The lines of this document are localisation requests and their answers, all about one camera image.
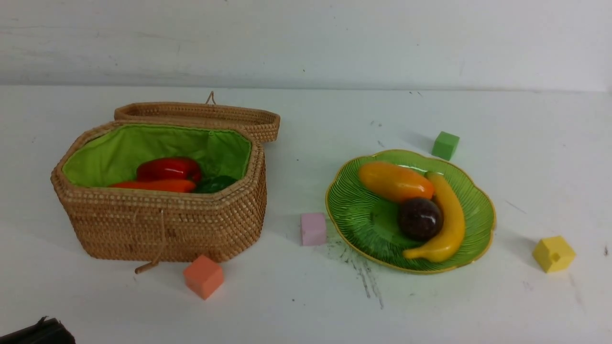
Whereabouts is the orange foam cube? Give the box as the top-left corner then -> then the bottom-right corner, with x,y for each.
182,255 -> 224,300

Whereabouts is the orange yellow mango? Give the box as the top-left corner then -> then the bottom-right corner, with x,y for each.
358,161 -> 435,204

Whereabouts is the yellow foam cube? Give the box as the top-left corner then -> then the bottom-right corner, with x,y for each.
533,236 -> 576,273

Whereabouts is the woven wicker basket lid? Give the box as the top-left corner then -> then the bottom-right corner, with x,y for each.
114,91 -> 281,143

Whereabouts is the purple mangosteen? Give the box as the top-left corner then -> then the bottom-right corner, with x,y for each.
396,197 -> 443,241

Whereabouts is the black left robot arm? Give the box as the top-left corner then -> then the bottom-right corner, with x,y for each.
0,316 -> 75,344

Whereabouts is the orange carrot with green leaves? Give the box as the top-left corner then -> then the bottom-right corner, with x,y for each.
109,179 -> 197,193

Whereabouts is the woven wicker basket green lining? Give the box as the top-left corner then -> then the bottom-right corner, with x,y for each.
51,120 -> 268,275

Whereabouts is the green foam cube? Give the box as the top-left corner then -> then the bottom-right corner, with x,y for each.
431,131 -> 460,161

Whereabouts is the pink foam cube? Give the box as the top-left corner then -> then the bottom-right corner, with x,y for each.
300,213 -> 327,246

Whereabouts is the green chayote squash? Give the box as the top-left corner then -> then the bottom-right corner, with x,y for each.
192,175 -> 237,194

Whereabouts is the red bell pepper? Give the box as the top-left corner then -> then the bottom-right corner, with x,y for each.
136,157 -> 202,183

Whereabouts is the green leaf-shaped glass plate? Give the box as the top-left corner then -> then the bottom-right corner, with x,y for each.
326,150 -> 497,275

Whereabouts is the yellow banana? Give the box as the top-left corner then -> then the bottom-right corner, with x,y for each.
402,172 -> 466,263

